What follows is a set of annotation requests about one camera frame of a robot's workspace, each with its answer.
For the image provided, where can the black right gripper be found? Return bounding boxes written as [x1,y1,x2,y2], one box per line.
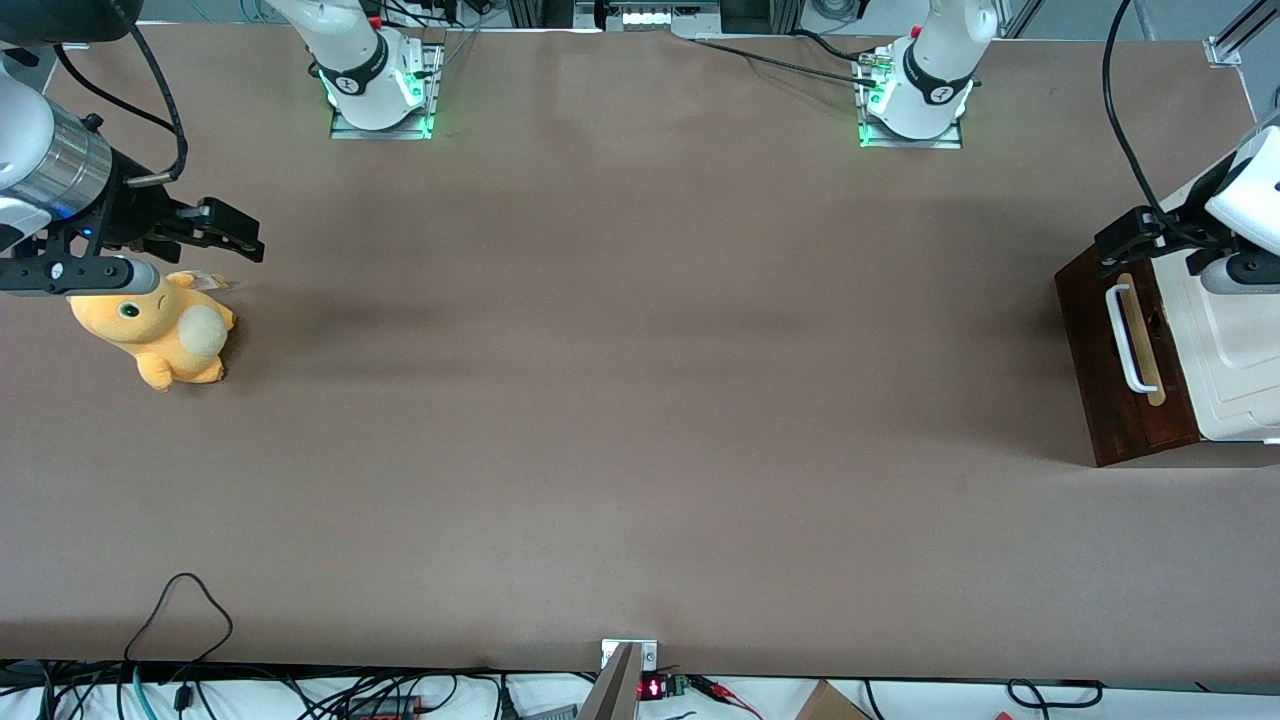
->
[40,150,267,269]

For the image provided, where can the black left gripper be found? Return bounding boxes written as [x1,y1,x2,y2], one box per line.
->
[1094,155,1246,280]

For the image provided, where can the white drawer handle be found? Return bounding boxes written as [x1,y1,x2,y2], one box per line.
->
[1106,284,1160,394]

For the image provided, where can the tan wooden strip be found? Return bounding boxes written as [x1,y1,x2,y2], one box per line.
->
[1117,272,1167,407]

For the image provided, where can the orange plush toy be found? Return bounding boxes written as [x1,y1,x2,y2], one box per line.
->
[67,270,237,393]

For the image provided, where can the white power strip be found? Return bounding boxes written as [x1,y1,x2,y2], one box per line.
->
[598,3,723,32]

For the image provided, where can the brown cardboard piece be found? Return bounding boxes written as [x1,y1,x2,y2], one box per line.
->
[795,679,873,720]

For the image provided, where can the red clip lead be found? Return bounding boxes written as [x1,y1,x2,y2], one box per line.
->
[688,676,763,718]

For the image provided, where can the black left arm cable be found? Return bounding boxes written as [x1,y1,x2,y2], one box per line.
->
[1102,0,1206,249]

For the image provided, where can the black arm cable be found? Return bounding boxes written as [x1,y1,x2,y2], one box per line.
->
[1102,0,1206,249]
[53,20,190,188]

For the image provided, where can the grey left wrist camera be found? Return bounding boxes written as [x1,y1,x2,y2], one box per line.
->
[1200,252,1280,297]

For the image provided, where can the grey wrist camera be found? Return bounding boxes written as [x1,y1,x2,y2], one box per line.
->
[1200,252,1280,297]
[0,256,162,298]

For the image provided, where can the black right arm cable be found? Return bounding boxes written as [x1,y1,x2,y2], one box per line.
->
[53,20,190,188]

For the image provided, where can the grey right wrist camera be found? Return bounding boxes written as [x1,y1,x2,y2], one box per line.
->
[0,256,162,298]

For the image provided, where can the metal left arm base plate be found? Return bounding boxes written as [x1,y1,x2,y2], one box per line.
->
[856,55,964,150]

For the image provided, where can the aluminium frame profile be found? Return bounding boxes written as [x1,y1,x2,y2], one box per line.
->
[1204,0,1280,68]

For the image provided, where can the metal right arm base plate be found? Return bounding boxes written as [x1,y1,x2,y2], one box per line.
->
[330,42,446,141]

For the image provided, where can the black looped cable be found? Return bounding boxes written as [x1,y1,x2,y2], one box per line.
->
[124,572,235,669]

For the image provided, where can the black cable on table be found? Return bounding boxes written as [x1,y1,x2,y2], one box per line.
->
[690,30,883,89]

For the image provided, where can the black flat loop cable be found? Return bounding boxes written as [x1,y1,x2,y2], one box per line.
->
[1007,679,1105,710]

